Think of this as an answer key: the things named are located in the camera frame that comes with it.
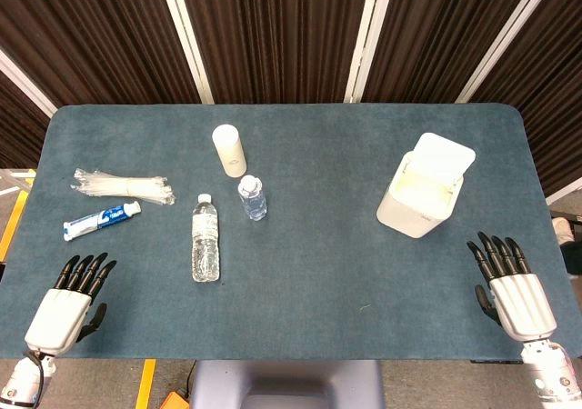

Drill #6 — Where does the white shoe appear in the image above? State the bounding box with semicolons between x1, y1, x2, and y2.
551;216;575;244

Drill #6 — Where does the white plastic container lid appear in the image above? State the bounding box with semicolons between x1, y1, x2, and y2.
412;132;477;184

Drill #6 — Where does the white lidded bin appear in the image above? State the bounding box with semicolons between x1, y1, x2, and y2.
376;150;465;240

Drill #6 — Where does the small clear plastic bottle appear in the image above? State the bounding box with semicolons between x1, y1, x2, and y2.
237;175;268;222

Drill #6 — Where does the orange box on floor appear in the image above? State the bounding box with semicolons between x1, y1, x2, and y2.
158;390;190;409

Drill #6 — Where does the bundle of white zip ties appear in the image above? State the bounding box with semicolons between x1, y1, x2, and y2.
70;167;176;207

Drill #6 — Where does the blue white toothpaste tube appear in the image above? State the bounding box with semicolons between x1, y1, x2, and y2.
63;200;142;243

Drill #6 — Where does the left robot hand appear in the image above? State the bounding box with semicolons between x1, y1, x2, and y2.
24;252;117;356

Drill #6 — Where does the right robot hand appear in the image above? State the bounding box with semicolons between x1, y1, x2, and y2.
467;231;558;343

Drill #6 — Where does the large clear water bottle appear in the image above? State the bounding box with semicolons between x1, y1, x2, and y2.
191;193;222;284

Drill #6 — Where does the blue table mat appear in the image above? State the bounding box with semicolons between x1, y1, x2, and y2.
0;103;582;362

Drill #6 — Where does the black cable on floor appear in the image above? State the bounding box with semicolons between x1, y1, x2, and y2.
181;359;197;396

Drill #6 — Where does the white cylindrical bottle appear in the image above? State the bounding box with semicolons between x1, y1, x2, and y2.
211;124;248;178

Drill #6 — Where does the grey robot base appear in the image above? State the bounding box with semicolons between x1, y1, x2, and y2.
188;359;386;409

